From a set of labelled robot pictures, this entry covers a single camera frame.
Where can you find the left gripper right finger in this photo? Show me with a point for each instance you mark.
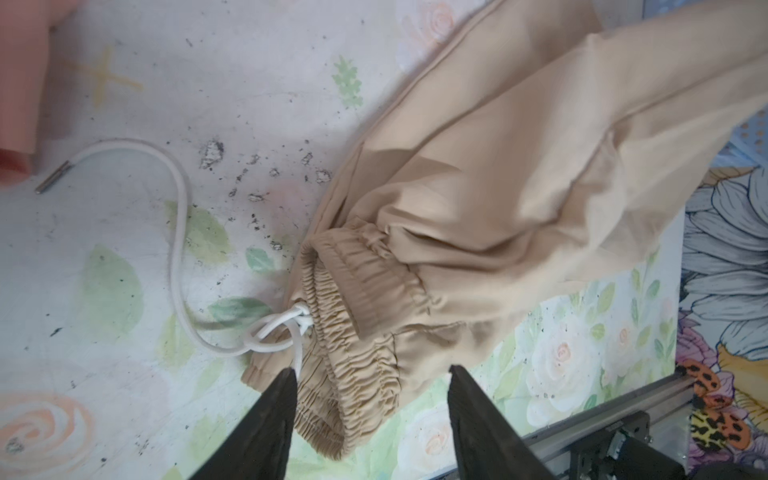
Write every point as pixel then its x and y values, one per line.
pixel 485 444

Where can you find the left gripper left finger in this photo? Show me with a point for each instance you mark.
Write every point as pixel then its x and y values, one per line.
pixel 259 446

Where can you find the beige drawstring garment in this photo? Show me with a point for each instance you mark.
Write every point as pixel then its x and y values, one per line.
pixel 441 166

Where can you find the pink printed t-shirt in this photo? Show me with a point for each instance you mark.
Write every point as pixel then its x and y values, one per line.
pixel 25 35

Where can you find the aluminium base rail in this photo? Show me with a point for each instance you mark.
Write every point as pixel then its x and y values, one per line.
pixel 668 402

